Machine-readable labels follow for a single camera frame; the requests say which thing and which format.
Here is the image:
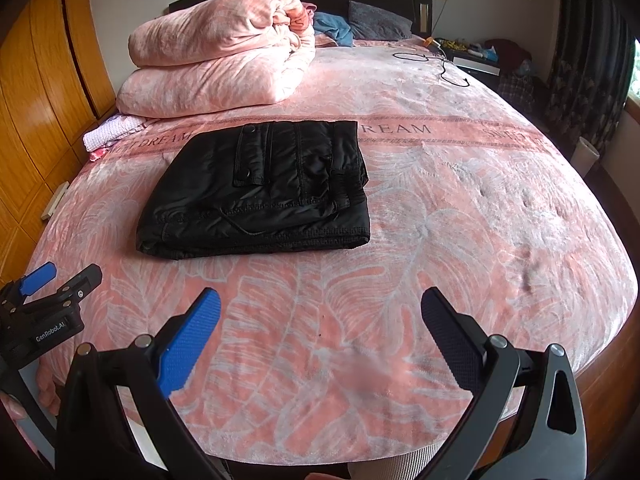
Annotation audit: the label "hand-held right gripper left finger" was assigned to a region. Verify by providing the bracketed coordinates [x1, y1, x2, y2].
[55, 287, 223, 480]

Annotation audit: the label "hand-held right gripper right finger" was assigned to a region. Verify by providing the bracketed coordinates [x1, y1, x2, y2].
[420, 287, 588, 480]

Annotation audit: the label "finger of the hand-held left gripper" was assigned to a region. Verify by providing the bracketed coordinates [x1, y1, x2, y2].
[27, 264, 103, 312]
[0, 261, 59, 307]

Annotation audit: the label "black pants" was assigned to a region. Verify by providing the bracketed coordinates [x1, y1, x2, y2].
[136, 120, 372, 261]

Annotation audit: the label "person's left hand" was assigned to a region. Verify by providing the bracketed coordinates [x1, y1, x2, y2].
[0, 372, 70, 423]

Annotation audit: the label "pink bed cover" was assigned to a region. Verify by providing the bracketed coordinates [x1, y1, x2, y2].
[25, 35, 638, 467]

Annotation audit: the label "pink white knitted cloth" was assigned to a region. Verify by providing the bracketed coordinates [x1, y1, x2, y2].
[82, 115, 144, 153]

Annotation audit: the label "wooden wardrobe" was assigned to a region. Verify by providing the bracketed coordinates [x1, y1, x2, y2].
[0, 0, 119, 281]

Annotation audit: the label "white waste bin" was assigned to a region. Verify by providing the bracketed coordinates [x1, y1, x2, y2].
[571, 136, 601, 177]

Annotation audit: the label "plaid cloth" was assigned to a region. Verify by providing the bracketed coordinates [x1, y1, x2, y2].
[497, 72, 539, 112]

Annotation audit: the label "folded pink quilt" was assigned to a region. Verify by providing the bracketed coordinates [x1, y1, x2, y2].
[116, 0, 317, 121]

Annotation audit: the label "dark nightstand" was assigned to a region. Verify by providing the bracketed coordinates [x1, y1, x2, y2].
[444, 37, 501, 77]

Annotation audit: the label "dark red cloth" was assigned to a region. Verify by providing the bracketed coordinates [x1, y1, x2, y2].
[484, 37, 534, 74]

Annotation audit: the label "dark patterned curtain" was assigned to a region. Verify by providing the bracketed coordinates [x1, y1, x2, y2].
[545, 0, 638, 147]

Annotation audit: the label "grey pillow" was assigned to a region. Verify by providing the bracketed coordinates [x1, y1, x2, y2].
[347, 1, 414, 41]

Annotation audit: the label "window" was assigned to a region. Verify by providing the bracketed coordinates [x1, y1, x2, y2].
[627, 35, 640, 107]

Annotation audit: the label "blue cloth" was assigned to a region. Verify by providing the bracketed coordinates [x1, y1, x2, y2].
[312, 11, 354, 47]

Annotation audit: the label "black cable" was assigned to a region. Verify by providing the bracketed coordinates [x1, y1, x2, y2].
[392, 50, 474, 87]

